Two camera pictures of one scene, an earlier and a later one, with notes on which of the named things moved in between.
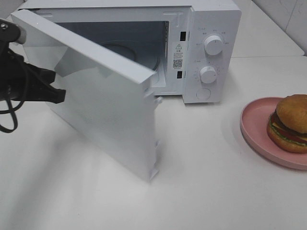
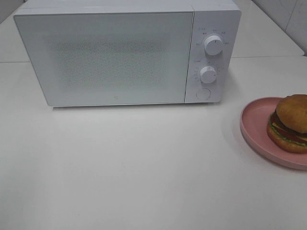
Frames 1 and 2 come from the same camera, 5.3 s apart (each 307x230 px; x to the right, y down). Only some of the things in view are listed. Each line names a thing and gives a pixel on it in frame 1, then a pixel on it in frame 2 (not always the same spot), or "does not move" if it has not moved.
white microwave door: (109, 102) → (110, 58)
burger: (287, 127) does not move
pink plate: (255, 115) does not move
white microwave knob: (208, 74) does not move
